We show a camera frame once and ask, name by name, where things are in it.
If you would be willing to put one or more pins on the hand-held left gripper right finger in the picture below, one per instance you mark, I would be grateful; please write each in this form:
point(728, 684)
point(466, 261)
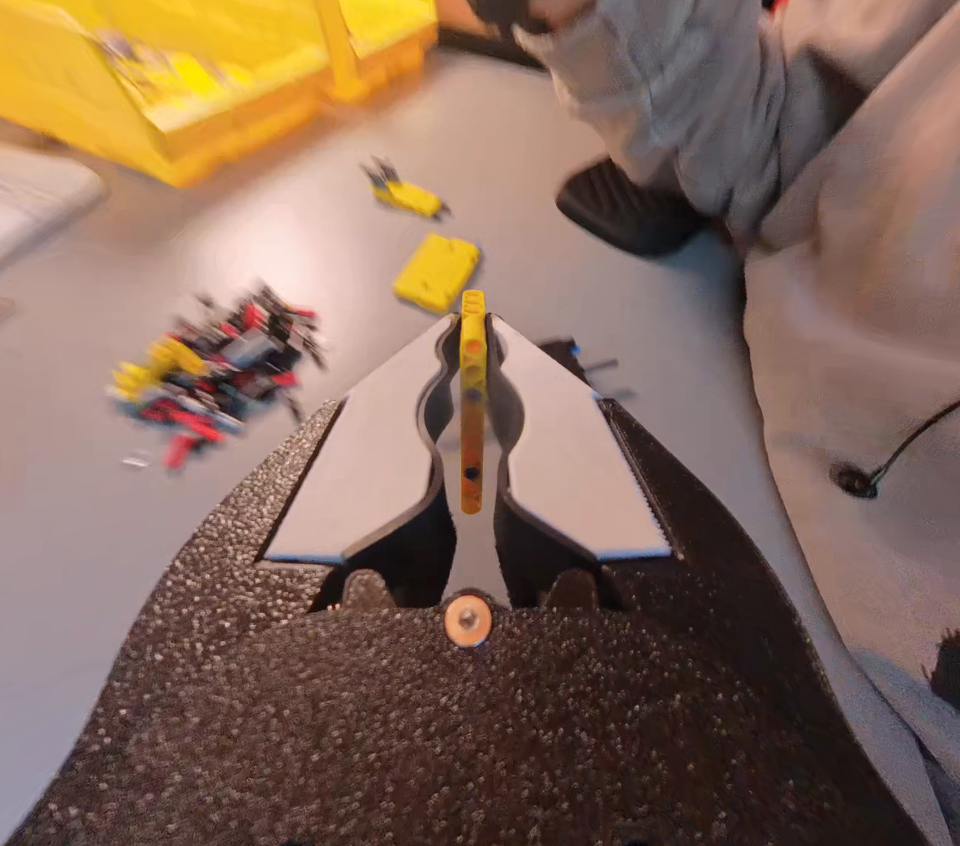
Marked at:
point(577, 471)

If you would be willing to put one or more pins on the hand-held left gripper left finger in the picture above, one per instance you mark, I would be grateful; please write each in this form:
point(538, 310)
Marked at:
point(360, 471)

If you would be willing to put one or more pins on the long yellow building beam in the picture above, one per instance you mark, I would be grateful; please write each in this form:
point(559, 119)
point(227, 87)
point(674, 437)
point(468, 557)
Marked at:
point(472, 366)

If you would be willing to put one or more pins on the pile of small building parts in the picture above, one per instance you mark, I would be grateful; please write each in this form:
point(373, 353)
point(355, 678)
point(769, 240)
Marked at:
point(217, 366)

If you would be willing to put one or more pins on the person's right forearm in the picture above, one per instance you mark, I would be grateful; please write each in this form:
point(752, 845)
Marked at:
point(675, 96)

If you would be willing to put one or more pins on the grey desk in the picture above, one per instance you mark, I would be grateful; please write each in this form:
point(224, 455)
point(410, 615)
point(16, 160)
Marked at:
point(525, 133)

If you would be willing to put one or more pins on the yellow building panel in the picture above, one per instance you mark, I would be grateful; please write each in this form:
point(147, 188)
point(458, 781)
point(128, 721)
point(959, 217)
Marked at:
point(439, 272)

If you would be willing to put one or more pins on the small yellow pinned assembly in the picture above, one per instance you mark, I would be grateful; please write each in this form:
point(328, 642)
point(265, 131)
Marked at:
point(409, 195)

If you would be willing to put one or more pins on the black armrest pad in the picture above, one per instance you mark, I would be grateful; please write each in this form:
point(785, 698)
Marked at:
point(630, 216)

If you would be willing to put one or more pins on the person's beige sweatshirt torso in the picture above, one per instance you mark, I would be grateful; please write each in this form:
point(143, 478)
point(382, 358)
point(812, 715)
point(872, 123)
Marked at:
point(862, 336)

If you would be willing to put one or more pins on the heap of mixed building parts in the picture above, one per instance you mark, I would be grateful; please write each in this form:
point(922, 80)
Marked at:
point(172, 70)

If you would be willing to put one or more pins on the white printed mat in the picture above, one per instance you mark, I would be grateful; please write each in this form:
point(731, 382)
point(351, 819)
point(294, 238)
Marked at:
point(37, 201)

